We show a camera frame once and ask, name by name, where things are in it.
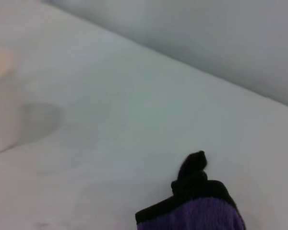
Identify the purple rag with black trim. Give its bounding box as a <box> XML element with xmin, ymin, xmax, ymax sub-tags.
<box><xmin>134</xmin><ymin>150</ymin><xmax>246</xmax><ymax>230</ymax></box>

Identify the white paper cup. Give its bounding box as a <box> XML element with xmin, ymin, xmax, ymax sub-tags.
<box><xmin>0</xmin><ymin>46</ymin><xmax>24</xmax><ymax>155</ymax></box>

